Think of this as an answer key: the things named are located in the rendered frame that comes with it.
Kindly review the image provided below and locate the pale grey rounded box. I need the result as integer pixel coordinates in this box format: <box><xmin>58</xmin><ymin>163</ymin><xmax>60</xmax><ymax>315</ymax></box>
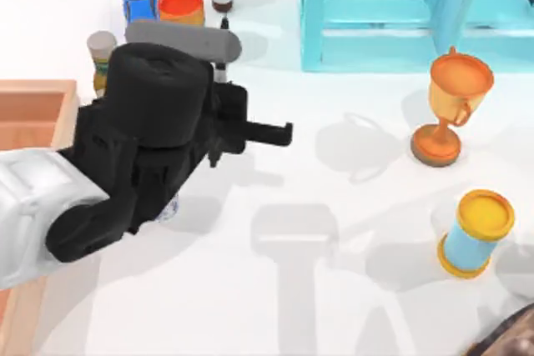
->
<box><xmin>124</xmin><ymin>22</ymin><xmax>244</xmax><ymax>64</ymax></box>

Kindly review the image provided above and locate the white and blue patterned cup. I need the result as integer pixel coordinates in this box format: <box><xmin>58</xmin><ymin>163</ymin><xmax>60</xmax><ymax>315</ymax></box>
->
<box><xmin>157</xmin><ymin>192</ymin><xmax>182</xmax><ymax>223</ymax></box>

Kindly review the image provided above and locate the orange can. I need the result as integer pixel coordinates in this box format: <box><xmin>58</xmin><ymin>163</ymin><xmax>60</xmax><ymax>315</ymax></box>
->
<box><xmin>157</xmin><ymin>0</ymin><xmax>207</xmax><ymax>28</ymax></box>

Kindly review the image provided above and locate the yellow bottle with grey cap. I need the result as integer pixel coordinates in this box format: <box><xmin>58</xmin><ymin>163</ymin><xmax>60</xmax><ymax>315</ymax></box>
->
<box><xmin>86</xmin><ymin>30</ymin><xmax>119</xmax><ymax>99</ymax></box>

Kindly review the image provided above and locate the light blue rack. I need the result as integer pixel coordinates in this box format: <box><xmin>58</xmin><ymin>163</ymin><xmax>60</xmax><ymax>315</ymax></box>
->
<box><xmin>298</xmin><ymin>0</ymin><xmax>534</xmax><ymax>74</ymax></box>

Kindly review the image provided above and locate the orange trophy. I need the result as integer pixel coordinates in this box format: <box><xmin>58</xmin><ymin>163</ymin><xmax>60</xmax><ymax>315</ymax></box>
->
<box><xmin>411</xmin><ymin>46</ymin><xmax>496</xmax><ymax>168</ymax></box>

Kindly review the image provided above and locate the shallow salmon-coloured box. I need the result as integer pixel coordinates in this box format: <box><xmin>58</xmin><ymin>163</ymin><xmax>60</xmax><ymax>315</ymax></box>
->
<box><xmin>0</xmin><ymin>79</ymin><xmax>81</xmax><ymax>356</ymax></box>

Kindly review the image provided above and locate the blue can with yellow lid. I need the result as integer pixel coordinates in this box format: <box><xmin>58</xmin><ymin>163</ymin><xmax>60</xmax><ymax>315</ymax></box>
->
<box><xmin>436</xmin><ymin>188</ymin><xmax>516</xmax><ymax>279</ymax></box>

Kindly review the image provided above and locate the dark brown basket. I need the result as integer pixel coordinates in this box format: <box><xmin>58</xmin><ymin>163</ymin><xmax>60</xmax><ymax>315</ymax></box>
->
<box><xmin>461</xmin><ymin>303</ymin><xmax>534</xmax><ymax>356</ymax></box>

